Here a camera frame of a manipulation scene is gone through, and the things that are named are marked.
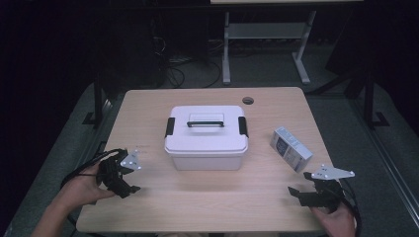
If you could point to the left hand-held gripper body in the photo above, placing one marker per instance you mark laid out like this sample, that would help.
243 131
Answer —
110 171

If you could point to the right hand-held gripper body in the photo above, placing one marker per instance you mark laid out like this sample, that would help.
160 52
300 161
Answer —
329 194

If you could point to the white and blue carton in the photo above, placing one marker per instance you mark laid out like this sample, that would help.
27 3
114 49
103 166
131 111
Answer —
291 149

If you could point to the white plastic storage box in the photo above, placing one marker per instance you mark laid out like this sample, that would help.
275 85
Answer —
206 162

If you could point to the person's right hand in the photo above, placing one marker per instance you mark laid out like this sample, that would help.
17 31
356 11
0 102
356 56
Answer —
337 223

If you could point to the person's left hand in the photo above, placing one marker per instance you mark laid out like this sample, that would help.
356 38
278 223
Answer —
82 189

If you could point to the black metal stand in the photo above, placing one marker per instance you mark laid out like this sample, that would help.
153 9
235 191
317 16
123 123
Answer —
369 98
98 105

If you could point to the aluminium frame rail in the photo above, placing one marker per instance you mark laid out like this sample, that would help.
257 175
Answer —
388 164

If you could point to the grey metal desk frame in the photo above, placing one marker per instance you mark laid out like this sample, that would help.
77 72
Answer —
263 31

